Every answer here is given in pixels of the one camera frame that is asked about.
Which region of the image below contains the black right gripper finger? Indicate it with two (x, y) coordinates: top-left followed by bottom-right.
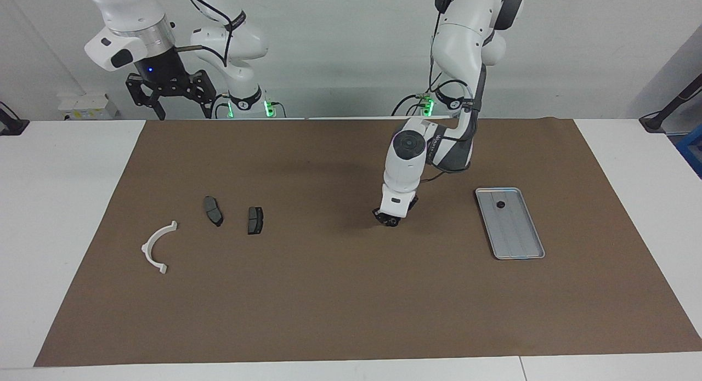
(184, 70), (218, 120)
(126, 73), (167, 121)

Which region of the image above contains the silver metal tray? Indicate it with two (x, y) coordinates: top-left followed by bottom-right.
(475, 187), (546, 260)

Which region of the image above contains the white cardboard box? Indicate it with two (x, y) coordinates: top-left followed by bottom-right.
(58, 93), (118, 121)

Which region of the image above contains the brown table mat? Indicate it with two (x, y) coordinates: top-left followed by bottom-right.
(34, 118), (702, 367)

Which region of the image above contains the long grey brake pad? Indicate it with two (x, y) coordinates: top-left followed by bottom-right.
(203, 196), (224, 228)

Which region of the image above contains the black clamp stand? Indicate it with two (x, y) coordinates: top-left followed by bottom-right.
(0, 101), (29, 136)

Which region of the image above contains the black slanted stand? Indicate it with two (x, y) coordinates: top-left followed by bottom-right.
(639, 74), (702, 134)

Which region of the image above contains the blue crate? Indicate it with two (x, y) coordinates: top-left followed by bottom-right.
(676, 126), (702, 179)

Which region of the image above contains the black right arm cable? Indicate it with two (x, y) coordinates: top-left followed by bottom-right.
(175, 0), (247, 66)

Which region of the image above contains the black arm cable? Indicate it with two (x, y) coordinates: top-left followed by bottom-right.
(428, 19), (486, 184)
(175, 0), (247, 66)

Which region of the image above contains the black base cable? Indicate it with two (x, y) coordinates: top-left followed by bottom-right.
(391, 92), (439, 117)

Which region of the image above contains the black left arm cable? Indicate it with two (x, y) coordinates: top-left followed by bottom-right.
(428, 19), (486, 184)

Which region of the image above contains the white curved plastic bracket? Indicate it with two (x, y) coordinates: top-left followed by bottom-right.
(141, 220), (178, 275)

